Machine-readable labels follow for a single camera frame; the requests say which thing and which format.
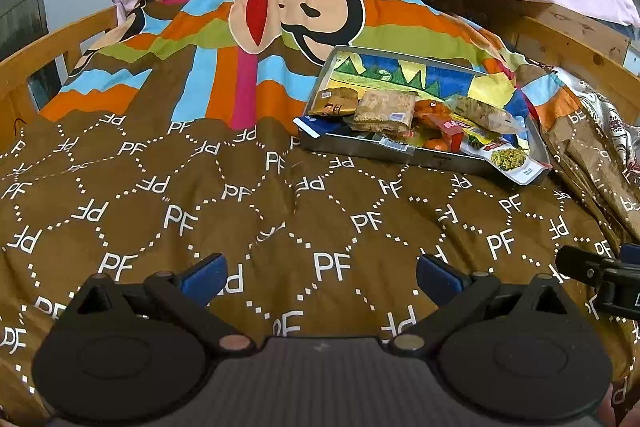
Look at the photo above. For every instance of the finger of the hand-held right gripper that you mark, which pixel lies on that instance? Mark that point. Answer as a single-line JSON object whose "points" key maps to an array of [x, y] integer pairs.
{"points": [[582, 267]]}

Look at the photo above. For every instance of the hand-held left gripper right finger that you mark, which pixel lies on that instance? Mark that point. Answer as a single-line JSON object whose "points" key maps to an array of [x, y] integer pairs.
{"points": [[440, 279]]}

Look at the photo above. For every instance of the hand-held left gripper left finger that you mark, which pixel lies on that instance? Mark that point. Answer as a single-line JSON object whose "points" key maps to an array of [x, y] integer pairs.
{"points": [[205, 279]]}

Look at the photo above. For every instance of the white green pea pouch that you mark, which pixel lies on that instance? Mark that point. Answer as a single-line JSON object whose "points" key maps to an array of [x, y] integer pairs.
{"points": [[515, 162]]}

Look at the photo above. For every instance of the small mandarin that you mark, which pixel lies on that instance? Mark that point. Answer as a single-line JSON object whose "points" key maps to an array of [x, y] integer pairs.
{"points": [[436, 145]]}

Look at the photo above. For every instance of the clear mixed nut packet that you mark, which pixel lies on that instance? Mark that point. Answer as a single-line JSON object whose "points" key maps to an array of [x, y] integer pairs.
{"points": [[485, 114]]}

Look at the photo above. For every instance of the clear pack of beige crackers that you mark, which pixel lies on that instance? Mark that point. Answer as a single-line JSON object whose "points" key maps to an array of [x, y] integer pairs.
{"points": [[382, 112]]}

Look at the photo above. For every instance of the dark blue snack packet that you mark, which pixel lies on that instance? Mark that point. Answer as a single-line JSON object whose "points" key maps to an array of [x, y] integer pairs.
{"points": [[320, 127]]}

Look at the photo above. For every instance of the gold brown snack packet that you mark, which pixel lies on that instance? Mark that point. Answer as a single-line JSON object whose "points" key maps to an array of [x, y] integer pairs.
{"points": [[332, 103]]}

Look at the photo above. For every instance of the metal tray with dinosaur print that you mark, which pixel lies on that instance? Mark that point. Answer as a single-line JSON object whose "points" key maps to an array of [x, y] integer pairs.
{"points": [[400, 72]]}

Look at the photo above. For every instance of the red snack packet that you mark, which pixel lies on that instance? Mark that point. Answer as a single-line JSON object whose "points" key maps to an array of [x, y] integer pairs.
{"points": [[450, 132]]}

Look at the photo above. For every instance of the bag of orange fruits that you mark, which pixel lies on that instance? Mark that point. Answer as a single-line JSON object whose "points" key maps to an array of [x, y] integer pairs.
{"points": [[431, 112]]}

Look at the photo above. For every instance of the grey door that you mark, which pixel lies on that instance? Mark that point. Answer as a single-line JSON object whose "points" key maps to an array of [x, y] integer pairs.
{"points": [[22, 7]]}

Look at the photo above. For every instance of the wooden bed frame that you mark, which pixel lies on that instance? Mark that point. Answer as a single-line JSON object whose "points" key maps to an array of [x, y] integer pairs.
{"points": [[75, 27]]}

